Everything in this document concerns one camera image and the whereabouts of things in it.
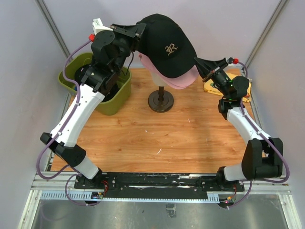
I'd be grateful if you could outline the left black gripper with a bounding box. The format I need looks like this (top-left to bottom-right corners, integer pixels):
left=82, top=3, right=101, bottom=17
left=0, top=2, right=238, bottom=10
left=110, top=22, right=146, bottom=73

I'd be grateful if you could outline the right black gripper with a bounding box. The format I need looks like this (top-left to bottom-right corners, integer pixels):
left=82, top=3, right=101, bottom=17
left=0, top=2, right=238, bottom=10
left=193, top=58, right=231, bottom=98

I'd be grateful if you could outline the pink baseball cap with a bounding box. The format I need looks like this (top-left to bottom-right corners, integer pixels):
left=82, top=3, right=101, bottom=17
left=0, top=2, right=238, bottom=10
left=139, top=53, right=199, bottom=90

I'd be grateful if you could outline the black cap gold logo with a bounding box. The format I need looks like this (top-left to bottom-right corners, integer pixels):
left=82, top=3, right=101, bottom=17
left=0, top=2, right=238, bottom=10
left=136, top=13, right=197, bottom=78

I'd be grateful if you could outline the black cap white logo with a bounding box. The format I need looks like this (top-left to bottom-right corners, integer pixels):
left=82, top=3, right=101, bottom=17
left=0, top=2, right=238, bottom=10
left=74, top=64, right=119, bottom=102

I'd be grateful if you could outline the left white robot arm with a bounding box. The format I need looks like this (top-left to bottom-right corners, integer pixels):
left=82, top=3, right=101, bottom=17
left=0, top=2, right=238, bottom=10
left=41, top=23, right=146, bottom=189

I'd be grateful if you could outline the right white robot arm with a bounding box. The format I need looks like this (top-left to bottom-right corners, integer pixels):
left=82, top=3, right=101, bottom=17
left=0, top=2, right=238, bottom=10
left=194, top=57, right=287, bottom=191

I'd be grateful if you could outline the yellow cartoon car cloth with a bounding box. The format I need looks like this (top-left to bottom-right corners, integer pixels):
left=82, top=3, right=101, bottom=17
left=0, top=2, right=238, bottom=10
left=203, top=72, right=252, bottom=103

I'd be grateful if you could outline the white mannequin head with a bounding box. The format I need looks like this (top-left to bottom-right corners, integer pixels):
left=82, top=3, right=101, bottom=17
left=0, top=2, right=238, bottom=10
left=150, top=72, right=168, bottom=87

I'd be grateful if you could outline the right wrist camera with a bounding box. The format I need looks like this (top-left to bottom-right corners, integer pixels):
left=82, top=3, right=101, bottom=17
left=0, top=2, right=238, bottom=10
left=226, top=57, right=239, bottom=65

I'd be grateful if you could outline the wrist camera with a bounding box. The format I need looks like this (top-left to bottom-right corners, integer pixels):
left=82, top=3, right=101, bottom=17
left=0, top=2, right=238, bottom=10
left=89, top=18, right=113, bottom=42
left=226, top=57, right=239, bottom=65

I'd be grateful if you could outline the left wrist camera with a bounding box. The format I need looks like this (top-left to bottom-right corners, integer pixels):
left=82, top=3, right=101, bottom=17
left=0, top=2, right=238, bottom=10
left=89, top=18, right=113, bottom=42

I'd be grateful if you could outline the left aluminium frame post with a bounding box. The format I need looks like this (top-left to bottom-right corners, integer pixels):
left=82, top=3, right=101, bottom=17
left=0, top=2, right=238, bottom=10
left=35, top=0, right=70, bottom=58

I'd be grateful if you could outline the aluminium frame post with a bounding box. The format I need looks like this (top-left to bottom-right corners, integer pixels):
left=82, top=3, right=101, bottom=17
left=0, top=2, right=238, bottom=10
left=35, top=0, right=70, bottom=58
left=245, top=0, right=290, bottom=68

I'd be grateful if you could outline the right aluminium frame post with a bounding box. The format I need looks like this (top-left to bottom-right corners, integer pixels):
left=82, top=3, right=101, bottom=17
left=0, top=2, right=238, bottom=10
left=245, top=0, right=290, bottom=68

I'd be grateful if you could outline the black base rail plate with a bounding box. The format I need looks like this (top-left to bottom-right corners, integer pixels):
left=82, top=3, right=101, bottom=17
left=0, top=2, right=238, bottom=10
left=74, top=172, right=244, bottom=197

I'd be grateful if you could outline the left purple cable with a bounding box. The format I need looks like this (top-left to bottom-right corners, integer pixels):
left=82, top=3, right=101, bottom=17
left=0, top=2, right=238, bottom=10
left=37, top=39, right=103, bottom=207

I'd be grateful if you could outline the grey slotted cable duct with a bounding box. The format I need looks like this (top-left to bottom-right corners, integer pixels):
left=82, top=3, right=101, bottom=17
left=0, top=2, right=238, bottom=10
left=40, top=190, right=220, bottom=204

